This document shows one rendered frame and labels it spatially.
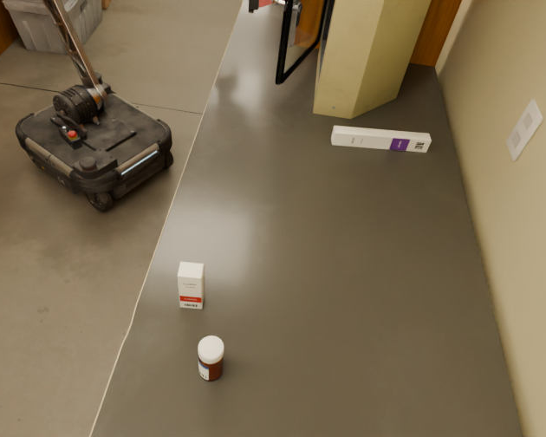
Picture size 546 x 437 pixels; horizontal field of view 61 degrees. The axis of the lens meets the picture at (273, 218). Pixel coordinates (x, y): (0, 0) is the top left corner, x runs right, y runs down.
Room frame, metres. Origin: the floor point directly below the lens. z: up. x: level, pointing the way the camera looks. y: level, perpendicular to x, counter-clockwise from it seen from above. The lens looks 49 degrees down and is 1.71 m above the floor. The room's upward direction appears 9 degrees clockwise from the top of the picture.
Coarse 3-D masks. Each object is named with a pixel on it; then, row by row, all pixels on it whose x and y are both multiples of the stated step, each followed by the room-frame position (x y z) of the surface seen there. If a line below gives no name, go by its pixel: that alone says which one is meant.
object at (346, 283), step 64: (256, 64) 1.31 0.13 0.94; (256, 128) 0.99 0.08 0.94; (320, 128) 1.03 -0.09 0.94; (384, 128) 1.08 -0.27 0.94; (448, 128) 1.13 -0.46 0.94; (192, 192) 0.72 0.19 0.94; (256, 192) 0.75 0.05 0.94; (320, 192) 0.79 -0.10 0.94; (384, 192) 0.82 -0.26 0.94; (448, 192) 0.86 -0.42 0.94; (192, 256) 0.55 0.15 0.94; (256, 256) 0.57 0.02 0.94; (320, 256) 0.60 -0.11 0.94; (384, 256) 0.62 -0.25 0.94; (448, 256) 0.65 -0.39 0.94; (192, 320) 0.40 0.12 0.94; (256, 320) 0.42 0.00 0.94; (320, 320) 0.45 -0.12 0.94; (384, 320) 0.47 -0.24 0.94; (448, 320) 0.49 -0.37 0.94; (128, 384) 0.27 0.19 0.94; (192, 384) 0.29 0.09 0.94; (256, 384) 0.30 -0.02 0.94; (320, 384) 0.32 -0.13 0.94; (384, 384) 0.34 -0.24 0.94; (448, 384) 0.36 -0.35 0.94
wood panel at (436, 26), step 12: (432, 0) 1.47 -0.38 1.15; (444, 0) 1.47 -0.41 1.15; (456, 0) 1.47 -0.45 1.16; (432, 12) 1.47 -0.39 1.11; (444, 12) 1.47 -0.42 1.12; (456, 12) 1.47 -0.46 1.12; (432, 24) 1.47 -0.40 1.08; (444, 24) 1.47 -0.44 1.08; (420, 36) 1.47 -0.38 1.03; (432, 36) 1.47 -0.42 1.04; (444, 36) 1.47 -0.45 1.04; (420, 48) 1.47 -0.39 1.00; (432, 48) 1.47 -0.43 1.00; (420, 60) 1.47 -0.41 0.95; (432, 60) 1.47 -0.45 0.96
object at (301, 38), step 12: (300, 0) 1.20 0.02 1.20; (312, 0) 1.29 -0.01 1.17; (312, 12) 1.30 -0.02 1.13; (300, 24) 1.22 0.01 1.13; (312, 24) 1.32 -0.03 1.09; (300, 36) 1.24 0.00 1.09; (312, 36) 1.34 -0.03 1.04; (288, 48) 1.16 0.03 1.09; (300, 48) 1.25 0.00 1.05; (288, 60) 1.17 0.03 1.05; (276, 72) 1.12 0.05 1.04; (276, 84) 1.13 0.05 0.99
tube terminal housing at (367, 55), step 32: (352, 0) 1.10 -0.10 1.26; (384, 0) 1.10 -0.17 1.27; (416, 0) 1.19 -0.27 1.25; (352, 32) 1.10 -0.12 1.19; (384, 32) 1.13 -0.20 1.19; (416, 32) 1.23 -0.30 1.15; (352, 64) 1.10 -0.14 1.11; (384, 64) 1.16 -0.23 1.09; (320, 96) 1.10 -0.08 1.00; (352, 96) 1.10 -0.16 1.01; (384, 96) 1.19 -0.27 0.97
